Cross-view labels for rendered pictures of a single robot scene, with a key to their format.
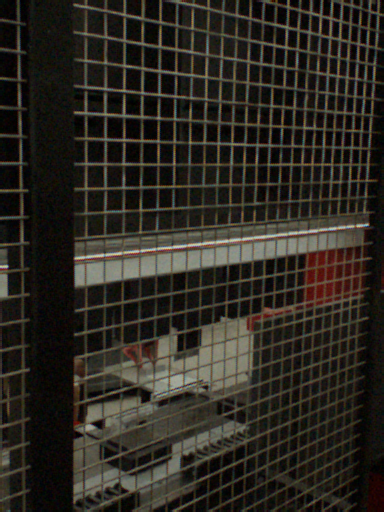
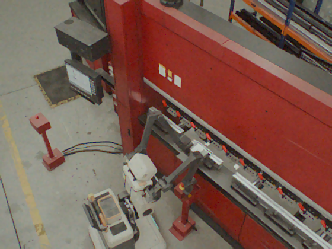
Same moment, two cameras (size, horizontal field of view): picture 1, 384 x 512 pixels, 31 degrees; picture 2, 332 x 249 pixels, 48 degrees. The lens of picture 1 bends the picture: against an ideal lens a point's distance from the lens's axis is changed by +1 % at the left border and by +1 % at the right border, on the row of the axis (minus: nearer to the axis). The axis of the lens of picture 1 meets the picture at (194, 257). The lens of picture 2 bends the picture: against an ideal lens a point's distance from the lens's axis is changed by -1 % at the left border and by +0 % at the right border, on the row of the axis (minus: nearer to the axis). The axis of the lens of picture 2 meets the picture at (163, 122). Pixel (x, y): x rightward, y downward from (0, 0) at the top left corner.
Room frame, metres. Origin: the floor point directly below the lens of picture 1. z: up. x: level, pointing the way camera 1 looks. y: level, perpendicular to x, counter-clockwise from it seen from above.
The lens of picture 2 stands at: (2.15, 2.43, 3.88)
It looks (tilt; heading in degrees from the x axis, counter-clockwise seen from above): 47 degrees down; 274
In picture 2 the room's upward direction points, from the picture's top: straight up
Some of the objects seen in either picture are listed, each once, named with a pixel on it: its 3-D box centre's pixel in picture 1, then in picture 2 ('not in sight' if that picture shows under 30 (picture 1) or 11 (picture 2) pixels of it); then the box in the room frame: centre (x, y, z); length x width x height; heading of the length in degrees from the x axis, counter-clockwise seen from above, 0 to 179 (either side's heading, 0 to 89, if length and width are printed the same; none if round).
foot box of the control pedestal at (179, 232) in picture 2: not in sight; (182, 226); (2.07, 0.41, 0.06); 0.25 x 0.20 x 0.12; 48
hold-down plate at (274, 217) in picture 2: not in sight; (279, 222); (1.23, 0.75, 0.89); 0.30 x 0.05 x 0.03; 136
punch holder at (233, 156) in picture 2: (78, 317); (235, 152); (1.64, 0.28, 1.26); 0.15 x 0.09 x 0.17; 136
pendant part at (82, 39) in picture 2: not in sight; (87, 66); (3.12, -0.53, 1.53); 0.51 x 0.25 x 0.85; 145
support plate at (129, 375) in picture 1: (150, 374); (192, 154); (2.01, 0.12, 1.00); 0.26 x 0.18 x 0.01; 46
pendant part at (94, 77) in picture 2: not in sight; (85, 80); (3.13, -0.43, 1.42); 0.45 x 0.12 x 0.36; 145
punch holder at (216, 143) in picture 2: (140, 305); (218, 139); (1.79, 0.14, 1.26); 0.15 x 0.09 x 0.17; 136
